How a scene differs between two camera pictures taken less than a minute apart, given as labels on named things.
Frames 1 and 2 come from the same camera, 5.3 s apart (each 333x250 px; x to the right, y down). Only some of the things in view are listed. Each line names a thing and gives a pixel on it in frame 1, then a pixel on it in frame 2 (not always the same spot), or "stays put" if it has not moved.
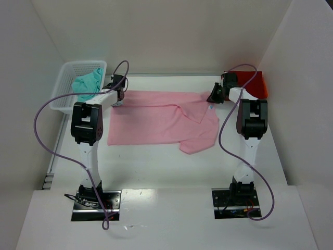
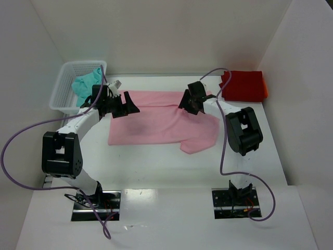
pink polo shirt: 189,119 stays put
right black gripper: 217,92 -> 191,100
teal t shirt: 90,82 stays put
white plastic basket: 69,71 stays put
